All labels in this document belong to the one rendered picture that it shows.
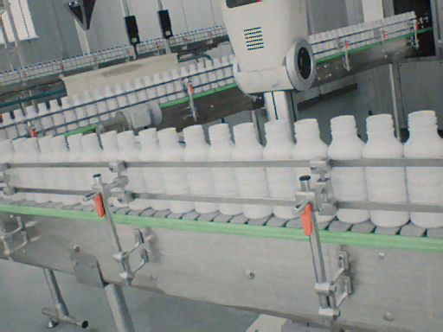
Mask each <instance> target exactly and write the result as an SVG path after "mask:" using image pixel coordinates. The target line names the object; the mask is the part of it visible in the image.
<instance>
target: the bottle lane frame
mask: <svg viewBox="0 0 443 332"><path fill-rule="evenodd" d="M0 214H1V217H2V222H3V225H4V227H5V230H6V233H11V232H12V231H15V230H16V229H18V228H19V223H18V222H17V220H16V217H17V216H19V217H21V218H22V223H23V226H24V227H23V228H22V229H21V230H20V231H19V232H17V233H15V234H12V239H11V242H12V245H13V248H16V247H17V246H20V245H22V244H23V243H24V240H23V238H22V232H26V235H27V237H28V240H29V243H27V244H26V245H25V247H22V248H20V249H19V250H16V251H17V255H16V256H15V259H14V260H13V261H14V262H17V263H21V264H25V265H31V266H34V267H41V268H45V269H49V270H52V271H58V272H62V273H69V274H73V275H75V274H74V268H73V266H72V263H71V261H70V258H69V255H70V253H71V251H72V250H74V251H80V252H88V253H91V254H92V255H93V256H94V257H95V258H96V260H97V263H98V265H99V268H100V275H101V277H102V279H103V281H104V282H107V283H111V284H121V285H124V281H121V280H120V278H119V273H120V269H119V265H118V262H116V261H115V260H114V259H113V254H114V253H115V251H114V248H113V246H112V242H111V237H110V233H109V232H108V228H107V226H106V219H105V216H102V218H100V217H99V216H98V212H94V211H83V210H73V209H72V210H66V209H55V208H46V207H37V206H35V207H29V206H21V204H20V205H13V204H5V203H4V204H2V203H0ZM112 216H113V221H114V224H115V227H116V229H117V232H118V235H119V242H120V244H121V247H122V250H123V251H127V250H129V249H131V248H132V247H134V246H135V245H136V244H137V243H136V240H135V237H134V232H133V230H134V229H135V230H139V231H140V233H141V236H142V239H143V244H140V245H139V247H138V249H143V250H145V251H146V254H147V258H148V262H145V264H144V266H143V267H142V268H140V270H137V271H136V272H135V278H134V279H133V280H132V285H129V286H128V287H132V288H135V289H139V290H146V291H153V292H156V293H159V294H163V295H170V296H174V297H180V298H184V299H191V300H195V301H198V302H202V303H212V304H216V305H220V306H223V307H230V308H233V309H238V310H244V311H251V312H254V313H258V314H262V315H263V314H266V315H269V316H275V317H282V318H286V319H290V320H293V321H301V322H306V323H314V324H317V325H321V326H324V325H323V323H322V319H320V317H319V315H318V312H319V307H320V305H319V296H318V294H316V291H315V285H316V282H317V280H316V277H315V272H314V268H313V259H312V255H311V247H310V238H309V236H306V235H305V233H304V231H303V228H292V227H286V225H284V226H282V227H275V226H267V225H266V223H265V224H264V225H263V226H256V225H248V222H246V223H245V224H238V223H231V222H230V221H228V222H219V221H214V220H212V221H200V220H198V218H197V219H195V220H183V217H181V218H180V219H173V218H168V217H155V216H154V215H153V216H141V214H140V215H138V216H137V215H129V214H117V213H113V214H112ZM286 224H287V223H286ZM328 227H329V226H328ZM328 227H327V228H325V229H323V230H320V229H319V230H318V231H319V236H320V240H321V245H322V254H323V258H324V266H325V275H326V279H329V280H332V279H333V277H334V276H335V275H336V273H337V271H338V270H339V269H340V268H337V256H336V250H338V251H345V252H347V256H348V260H349V269H345V271H344V272H343V273H342V275H341V276H350V279H351V284H352V286H351V289H352V293H351V294H350V293H349V294H348V295H347V297H346V298H345V299H344V301H343V303H342V304H341V306H340V307H338V310H340V311H341V316H340V317H339V318H338V319H337V320H336V321H335V322H334V323H333V325H332V326H328V327H332V328H335V329H344V330H348V331H356V332H443V239H436V238H428V237H427V232H424V234H423V235H422V236H420V237H419V236H412V237H410V236H401V234H400V232H401V231H399V232H398V233H396V234H394V235H392V234H376V233H375V230H376V229H374V231H371V232H370V233H357V232H351V228H350V229H348V230H347V232H339V231H330V230H329V229H328ZM138 249H136V250H134V251H133V252H131V253H129V254H130V258H129V260H128V261H129V264H130V266H131V269H132V270H133V269H135V268H136V267H137V266H138V265H140V264H141V263H142V262H141V258H140V256H139V250H138Z"/></svg>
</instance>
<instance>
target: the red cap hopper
mask: <svg viewBox="0 0 443 332"><path fill-rule="evenodd" d="M3 3H4V5H5V6H3V7H0V28H1V29H0V31H1V33H2V35H3V41H4V44H5V48H2V49H0V54H5V56H4V57H3V58H2V59H1V62H0V68H1V66H2V65H3V63H4V60H5V59H6V58H7V56H8V57H9V61H8V64H7V66H6V67H7V68H9V67H11V68H12V70H13V73H14V69H17V67H16V63H15V56H16V55H17V53H18V55H19V58H20V60H21V65H22V69H23V71H24V70H25V69H24V67H28V65H27V62H26V60H25V58H24V53H23V51H22V44H21V42H20V40H19V34H18V33H17V30H16V29H17V27H16V24H15V22H14V21H15V19H14V17H13V15H12V9H11V7H10V1H9V0H3ZM5 12H7V15H8V19H9V22H10V28H11V30H12V33H13V37H14V40H15V42H16V46H15V47H13V48H11V47H10V41H9V38H8V36H7V31H6V29H5V27H4V22H3V18H2V13H5ZM14 51H15V52H14ZM12 52H14V54H12ZM29 94H30V96H34V95H35V91H34V90H30V91H29ZM32 104H33V107H34V108H35V112H36V113H37V114H39V106H38V102H37V99H34V100H32ZM22 106H23V109H24V111H25V116H27V115H28V113H27V111H26V107H28V104H27V101H25V102H22Z"/></svg>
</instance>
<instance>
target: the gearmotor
mask: <svg viewBox="0 0 443 332"><path fill-rule="evenodd" d="M162 120H163V113H162V111H161V108H160V107H159V104H158V103H156V102H155V101H150V102H147V103H144V104H139V105H135V106H131V107H128V108H125V109H121V110H118V112H117V113H115V119H112V120H109V121H106V122H102V123H99V124H97V126H95V130H96V131H97V138H98V139H99V142H100V147H101V148H102V149H104V148H103V145H102V143H101V142H102V141H101V134H104V133H107V132H109V131H117V134H119V133H121V132H125V131H133V132H136V131H141V130H149V129H148V128H150V127H152V126H154V125H160V124H161V122H162Z"/></svg>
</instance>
